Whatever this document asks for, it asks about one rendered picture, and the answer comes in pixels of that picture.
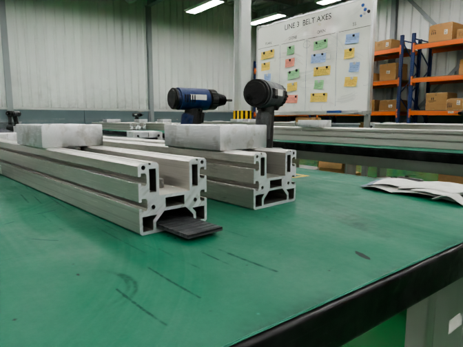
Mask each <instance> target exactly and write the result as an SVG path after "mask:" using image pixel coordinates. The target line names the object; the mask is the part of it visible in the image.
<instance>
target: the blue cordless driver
mask: <svg viewBox="0 0 463 347"><path fill-rule="evenodd" d="M227 101H228V102H232V99H227V98H226V96H225V95H222V94H219V93H218V92H217V91H216V90H208V89H200V88H186V87H177V88H175V87H173V88H171V89H170V91H169V92H168V94H167V102H168V105H169V106H170V108H171V109H177V110H185V113H182V115H181V124H201V123H203V122H204V117H205V113H204V112H203V110H215V109H216V108H217V107H220V106H222V105H225V104H226V102H227Z"/></svg>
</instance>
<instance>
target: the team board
mask: <svg viewBox="0 0 463 347"><path fill-rule="evenodd" d="M376 12H377V0H352V1H348V2H344V3H340V4H338V5H334V6H330V7H327V8H323V9H320V10H316V11H313V12H308V13H306V14H302V15H298V16H295V17H291V18H288V19H284V20H281V21H277V22H274V23H270V24H267V25H261V26H258V27H257V28H256V79H263V80H266V81H271V82H275V83H278V84H280V85H282V86H284V88H285V89H286V91H287V95H288V97H287V100H286V102H285V104H284V105H283V106H281V107H279V110H274V116H285V115H364V128H370V122H371V107H372V93H373V66H374V53H375V26H376Z"/></svg>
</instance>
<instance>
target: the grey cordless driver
mask: <svg viewBox="0 0 463 347"><path fill-rule="evenodd" d="M243 96H244V99H245V101H246V102H247V104H249V105H251V106H253V107H257V110H258V113H256V125H266V126H267V146H266V147H264V148H273V149H282V148H278V147H273V136H274V110H279V107H281V106H283V105H284V104H285V102H286V100H287V97H288V95H287V91H286V89H285V88H284V86H282V85H280V84H278V83H275V82H271V81H266V80H263V79H253V80H251V81H249V82H248V83H247V84H246V86H245V88H244V91H243Z"/></svg>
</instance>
